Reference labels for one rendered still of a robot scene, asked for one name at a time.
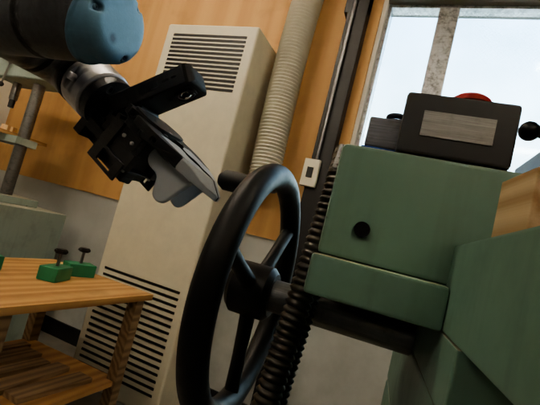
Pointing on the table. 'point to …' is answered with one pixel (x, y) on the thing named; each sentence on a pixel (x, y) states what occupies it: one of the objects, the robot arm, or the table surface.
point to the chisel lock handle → (529, 131)
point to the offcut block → (518, 203)
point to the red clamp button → (474, 96)
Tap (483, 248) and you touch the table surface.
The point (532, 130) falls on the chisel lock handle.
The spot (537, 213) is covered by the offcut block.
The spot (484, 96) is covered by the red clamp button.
